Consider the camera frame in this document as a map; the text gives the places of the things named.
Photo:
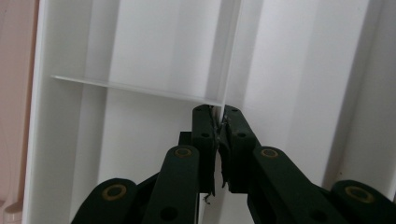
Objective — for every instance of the white divided tray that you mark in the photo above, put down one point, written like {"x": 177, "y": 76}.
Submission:
{"x": 146, "y": 46}

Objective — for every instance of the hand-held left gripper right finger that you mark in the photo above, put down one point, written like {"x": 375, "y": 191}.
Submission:
{"x": 238, "y": 149}

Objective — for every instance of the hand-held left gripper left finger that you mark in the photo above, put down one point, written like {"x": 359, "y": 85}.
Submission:
{"x": 204, "y": 146}

